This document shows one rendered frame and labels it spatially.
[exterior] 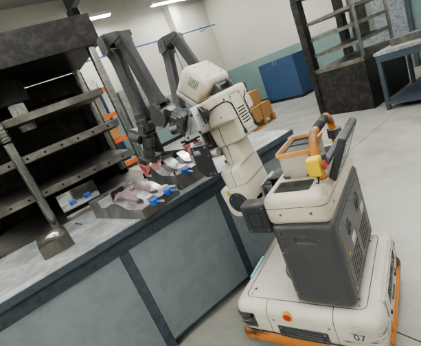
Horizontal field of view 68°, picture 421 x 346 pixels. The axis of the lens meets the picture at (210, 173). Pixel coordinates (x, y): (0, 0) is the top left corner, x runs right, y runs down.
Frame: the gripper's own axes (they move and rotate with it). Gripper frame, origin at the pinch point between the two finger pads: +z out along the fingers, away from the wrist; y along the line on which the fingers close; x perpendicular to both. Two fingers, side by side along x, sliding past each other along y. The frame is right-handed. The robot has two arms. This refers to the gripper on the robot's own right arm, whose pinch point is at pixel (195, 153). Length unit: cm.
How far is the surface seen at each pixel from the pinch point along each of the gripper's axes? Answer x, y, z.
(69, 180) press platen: -77, 62, -11
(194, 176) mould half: 0.8, 5.8, 12.0
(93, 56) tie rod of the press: -60, 20, -86
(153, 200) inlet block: 13.4, 37.2, 15.0
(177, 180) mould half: 1.1, 16.5, 10.8
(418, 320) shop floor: 79, -38, 102
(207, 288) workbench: -7, 19, 78
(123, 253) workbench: 0, 57, 36
